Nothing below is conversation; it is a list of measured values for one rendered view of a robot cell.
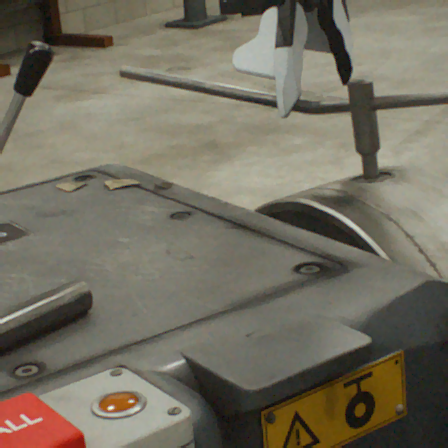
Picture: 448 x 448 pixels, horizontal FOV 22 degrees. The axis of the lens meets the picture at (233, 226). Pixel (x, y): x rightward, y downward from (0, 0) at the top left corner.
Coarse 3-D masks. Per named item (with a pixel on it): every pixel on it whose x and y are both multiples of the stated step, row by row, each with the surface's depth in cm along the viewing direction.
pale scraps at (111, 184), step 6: (114, 180) 97; (120, 180) 97; (126, 180) 97; (132, 180) 97; (54, 186) 96; (60, 186) 96; (66, 186) 97; (72, 186) 97; (78, 186) 96; (108, 186) 96; (114, 186) 95; (120, 186) 95; (162, 186) 94; (168, 186) 95
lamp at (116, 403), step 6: (108, 396) 59; (114, 396) 59; (120, 396) 59; (126, 396) 59; (132, 396) 59; (102, 402) 58; (108, 402) 58; (114, 402) 58; (120, 402) 58; (126, 402) 58; (132, 402) 58; (102, 408) 58; (108, 408) 58; (114, 408) 58; (120, 408) 58; (126, 408) 58
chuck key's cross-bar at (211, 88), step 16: (144, 80) 105; (160, 80) 104; (176, 80) 103; (192, 80) 103; (224, 96) 102; (240, 96) 101; (256, 96) 100; (272, 96) 100; (384, 96) 96; (400, 96) 95; (416, 96) 94; (432, 96) 94; (304, 112) 99; (320, 112) 98; (336, 112) 98
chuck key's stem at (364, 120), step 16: (352, 80) 97; (368, 80) 96; (352, 96) 96; (368, 96) 96; (352, 112) 97; (368, 112) 96; (352, 128) 97; (368, 128) 96; (368, 144) 97; (368, 160) 98; (368, 176) 98
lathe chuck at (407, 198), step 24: (384, 168) 101; (408, 168) 100; (360, 192) 95; (384, 192) 94; (408, 192) 95; (432, 192) 95; (408, 216) 91; (432, 216) 92; (432, 240) 90; (432, 264) 88
